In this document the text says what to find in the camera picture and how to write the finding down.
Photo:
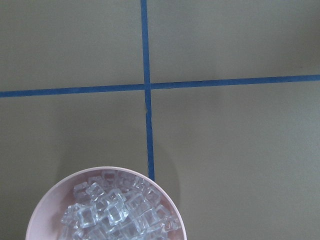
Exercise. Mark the pile of clear ice cubes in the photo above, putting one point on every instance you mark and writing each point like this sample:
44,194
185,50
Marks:
118,205

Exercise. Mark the pink bowl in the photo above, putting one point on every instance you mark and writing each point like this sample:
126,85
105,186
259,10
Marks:
44,223

